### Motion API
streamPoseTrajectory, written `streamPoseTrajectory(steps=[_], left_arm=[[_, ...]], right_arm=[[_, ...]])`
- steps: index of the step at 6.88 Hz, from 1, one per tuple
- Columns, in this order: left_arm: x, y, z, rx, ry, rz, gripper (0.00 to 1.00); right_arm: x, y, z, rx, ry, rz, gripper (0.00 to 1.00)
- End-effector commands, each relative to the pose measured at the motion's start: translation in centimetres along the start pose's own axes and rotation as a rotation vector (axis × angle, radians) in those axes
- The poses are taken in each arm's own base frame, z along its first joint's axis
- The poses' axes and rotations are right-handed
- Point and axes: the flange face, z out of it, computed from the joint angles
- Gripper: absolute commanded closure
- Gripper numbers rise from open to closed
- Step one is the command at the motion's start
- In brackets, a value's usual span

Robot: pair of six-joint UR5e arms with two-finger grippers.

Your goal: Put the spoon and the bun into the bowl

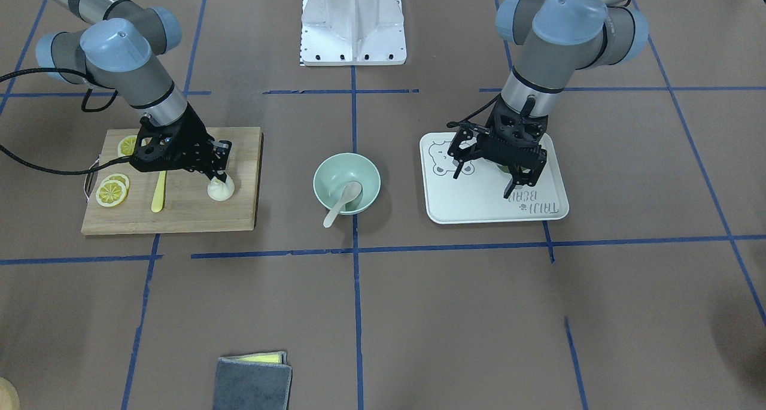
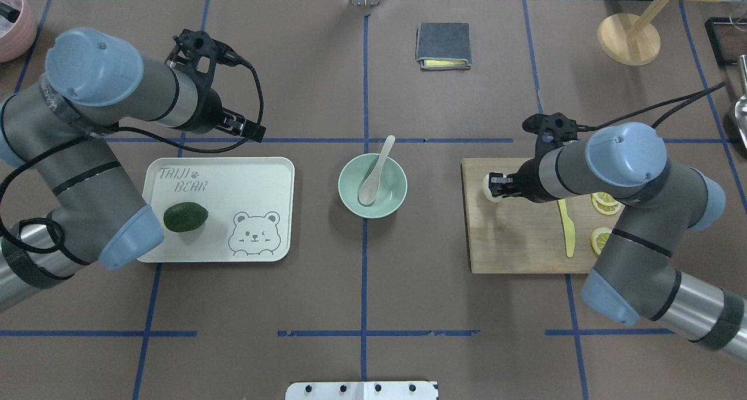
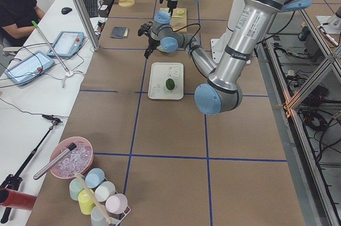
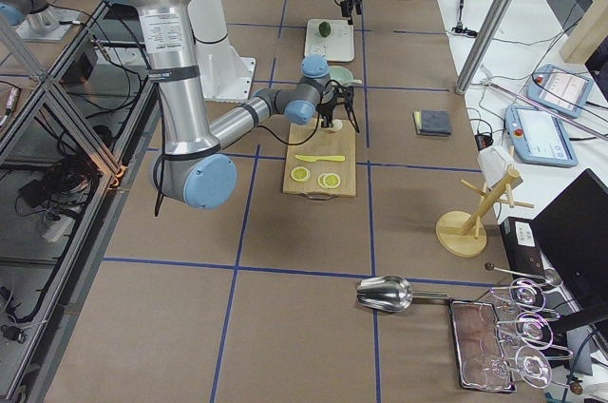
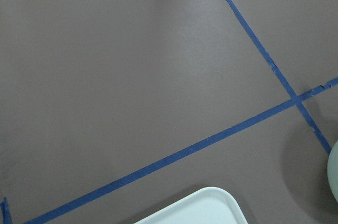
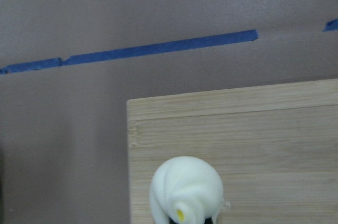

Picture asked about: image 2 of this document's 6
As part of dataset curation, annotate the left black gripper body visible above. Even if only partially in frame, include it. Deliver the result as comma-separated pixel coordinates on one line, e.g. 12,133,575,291
187,89,266,142

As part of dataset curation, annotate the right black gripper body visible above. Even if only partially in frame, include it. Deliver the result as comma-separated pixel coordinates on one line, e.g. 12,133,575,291
504,158,552,203

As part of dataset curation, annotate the white steamed bun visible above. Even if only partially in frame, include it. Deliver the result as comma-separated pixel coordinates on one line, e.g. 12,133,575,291
482,174,502,203

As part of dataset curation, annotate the white ceramic spoon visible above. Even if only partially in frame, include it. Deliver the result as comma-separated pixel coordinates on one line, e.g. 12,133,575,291
358,135,396,206

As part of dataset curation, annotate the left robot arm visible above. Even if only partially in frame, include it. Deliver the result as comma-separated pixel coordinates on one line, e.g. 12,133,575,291
1,27,265,310

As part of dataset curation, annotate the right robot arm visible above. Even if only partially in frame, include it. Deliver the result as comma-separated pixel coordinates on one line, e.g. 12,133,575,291
482,121,746,363

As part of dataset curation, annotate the mint green bowl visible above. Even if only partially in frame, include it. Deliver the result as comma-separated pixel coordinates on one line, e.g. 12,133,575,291
337,153,408,219

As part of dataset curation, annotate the pink bowl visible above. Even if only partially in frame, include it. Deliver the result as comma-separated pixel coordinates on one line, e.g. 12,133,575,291
1,0,37,63

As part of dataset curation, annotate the bamboo cutting board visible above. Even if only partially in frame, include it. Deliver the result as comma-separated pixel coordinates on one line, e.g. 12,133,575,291
461,158,619,273

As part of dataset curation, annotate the yellow plastic knife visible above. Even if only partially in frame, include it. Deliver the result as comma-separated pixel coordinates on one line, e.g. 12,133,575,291
557,199,576,258

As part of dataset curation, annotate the upper lemon slice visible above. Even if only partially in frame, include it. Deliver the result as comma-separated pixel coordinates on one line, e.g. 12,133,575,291
591,192,619,207

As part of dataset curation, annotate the lower stacked lemon slice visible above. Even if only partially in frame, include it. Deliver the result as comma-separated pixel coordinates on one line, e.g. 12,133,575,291
592,200,622,216

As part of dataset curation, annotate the single lemon slice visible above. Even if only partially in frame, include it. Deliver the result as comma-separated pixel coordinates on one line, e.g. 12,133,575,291
590,227,613,257

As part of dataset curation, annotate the white bear-print tray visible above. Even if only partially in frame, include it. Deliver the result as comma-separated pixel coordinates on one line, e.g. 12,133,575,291
139,157,295,263

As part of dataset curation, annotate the green avocado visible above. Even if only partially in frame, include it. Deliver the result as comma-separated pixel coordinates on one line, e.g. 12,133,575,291
162,202,209,233

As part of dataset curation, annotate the grey folded cloth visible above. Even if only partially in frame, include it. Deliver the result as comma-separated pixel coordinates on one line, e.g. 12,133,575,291
414,23,472,71

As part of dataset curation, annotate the wooden cup stand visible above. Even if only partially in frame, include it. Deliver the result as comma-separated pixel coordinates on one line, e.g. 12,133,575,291
596,0,721,67

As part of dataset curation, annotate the metal scoop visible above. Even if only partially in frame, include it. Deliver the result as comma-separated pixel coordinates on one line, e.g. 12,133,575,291
732,54,746,148

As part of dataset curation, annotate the dark glass-holder tray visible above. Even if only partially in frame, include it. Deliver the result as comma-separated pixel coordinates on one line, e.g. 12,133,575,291
704,17,746,67

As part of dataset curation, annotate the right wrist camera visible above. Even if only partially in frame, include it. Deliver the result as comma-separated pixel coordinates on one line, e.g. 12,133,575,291
521,113,596,159

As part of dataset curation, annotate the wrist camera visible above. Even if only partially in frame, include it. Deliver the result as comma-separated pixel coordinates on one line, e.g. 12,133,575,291
521,113,596,159
165,29,245,74

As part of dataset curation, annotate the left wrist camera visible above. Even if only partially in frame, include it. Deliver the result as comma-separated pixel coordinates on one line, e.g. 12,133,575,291
165,29,245,74

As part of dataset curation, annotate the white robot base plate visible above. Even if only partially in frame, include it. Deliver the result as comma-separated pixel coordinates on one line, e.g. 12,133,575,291
285,381,439,399

